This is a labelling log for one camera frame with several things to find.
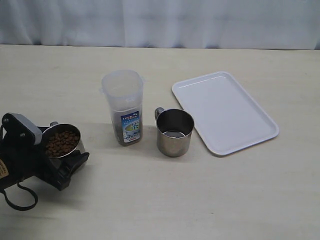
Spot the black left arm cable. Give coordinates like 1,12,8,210
0,124,39,211

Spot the steel mug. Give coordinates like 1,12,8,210
41,122,86,159
154,107,195,158

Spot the white backdrop curtain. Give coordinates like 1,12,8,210
0,0,320,50

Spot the white plastic tray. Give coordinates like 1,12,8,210
171,71,280,157

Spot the clear plastic container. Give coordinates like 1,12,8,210
99,69,146,148

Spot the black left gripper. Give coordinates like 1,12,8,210
0,112,90,191

